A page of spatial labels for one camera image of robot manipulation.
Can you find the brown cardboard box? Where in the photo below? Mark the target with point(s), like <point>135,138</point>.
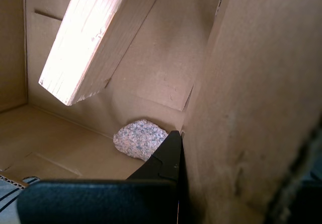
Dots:
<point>251,83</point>

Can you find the light wooden block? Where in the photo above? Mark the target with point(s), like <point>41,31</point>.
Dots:
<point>93,40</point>

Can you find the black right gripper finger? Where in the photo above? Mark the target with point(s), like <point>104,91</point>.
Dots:
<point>100,201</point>
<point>307,206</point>

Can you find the speckled pinkish rock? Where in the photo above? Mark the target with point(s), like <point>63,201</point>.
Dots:
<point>138,141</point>

